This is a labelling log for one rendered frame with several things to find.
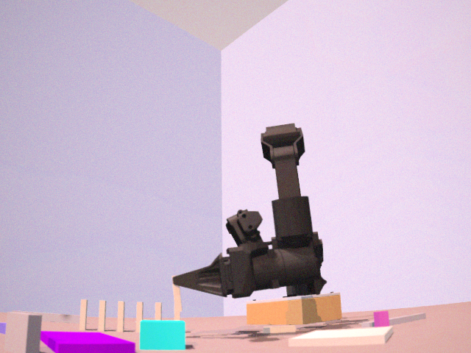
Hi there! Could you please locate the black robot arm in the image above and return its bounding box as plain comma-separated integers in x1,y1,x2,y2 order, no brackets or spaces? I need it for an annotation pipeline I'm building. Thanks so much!
226,123,327,298

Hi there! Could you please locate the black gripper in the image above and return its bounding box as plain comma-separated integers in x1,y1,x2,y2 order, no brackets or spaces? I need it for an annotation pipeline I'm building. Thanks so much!
172,246,286,299

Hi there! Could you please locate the cyan rectangular block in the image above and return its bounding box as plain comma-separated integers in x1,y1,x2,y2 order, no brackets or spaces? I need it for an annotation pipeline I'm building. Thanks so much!
140,320,185,350

